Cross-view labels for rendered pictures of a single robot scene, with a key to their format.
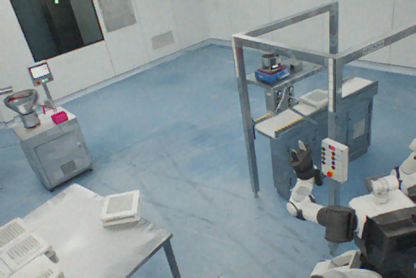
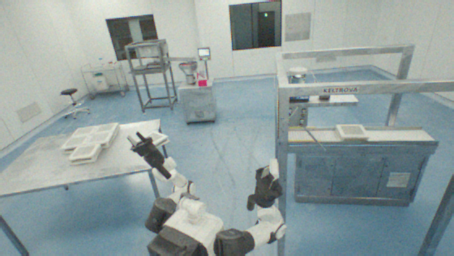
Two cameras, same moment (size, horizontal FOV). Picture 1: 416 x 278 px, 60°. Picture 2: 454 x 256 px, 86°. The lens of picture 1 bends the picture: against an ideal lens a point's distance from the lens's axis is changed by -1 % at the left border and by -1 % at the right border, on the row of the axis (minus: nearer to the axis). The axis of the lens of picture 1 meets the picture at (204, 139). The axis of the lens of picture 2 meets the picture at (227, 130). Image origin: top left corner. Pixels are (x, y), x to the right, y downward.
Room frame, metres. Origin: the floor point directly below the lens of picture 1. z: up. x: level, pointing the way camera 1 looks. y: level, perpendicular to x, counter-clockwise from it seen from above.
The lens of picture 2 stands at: (0.70, -1.38, 2.09)
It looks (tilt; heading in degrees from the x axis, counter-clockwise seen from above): 28 degrees down; 38
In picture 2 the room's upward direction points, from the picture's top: 6 degrees counter-clockwise
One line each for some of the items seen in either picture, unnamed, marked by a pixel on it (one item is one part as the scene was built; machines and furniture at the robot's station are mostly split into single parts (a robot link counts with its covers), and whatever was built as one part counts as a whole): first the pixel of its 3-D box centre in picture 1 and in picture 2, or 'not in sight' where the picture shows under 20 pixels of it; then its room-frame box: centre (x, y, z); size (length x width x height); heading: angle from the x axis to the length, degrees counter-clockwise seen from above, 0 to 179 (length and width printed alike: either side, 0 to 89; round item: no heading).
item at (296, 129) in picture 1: (320, 108); (353, 142); (3.03, -1.12, 0.76); 1.30 x 0.29 x 0.10; 117
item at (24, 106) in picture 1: (32, 108); (193, 73); (4.03, 1.89, 0.95); 0.49 x 0.36 x 0.37; 124
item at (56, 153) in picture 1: (54, 149); (199, 101); (4.01, 1.82, 0.38); 0.63 x 0.57 x 0.76; 124
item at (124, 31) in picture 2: not in sight; (134, 38); (5.01, 4.89, 1.43); 1.32 x 0.01 x 1.11; 124
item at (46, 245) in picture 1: (25, 250); (99, 138); (1.72, 1.22, 0.88); 0.25 x 0.24 x 0.02; 43
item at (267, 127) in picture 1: (320, 105); (353, 138); (3.03, -1.12, 0.79); 1.35 x 0.25 x 0.05; 117
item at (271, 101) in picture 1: (279, 97); (294, 114); (2.66, -0.66, 1.13); 0.22 x 0.11 x 0.20; 117
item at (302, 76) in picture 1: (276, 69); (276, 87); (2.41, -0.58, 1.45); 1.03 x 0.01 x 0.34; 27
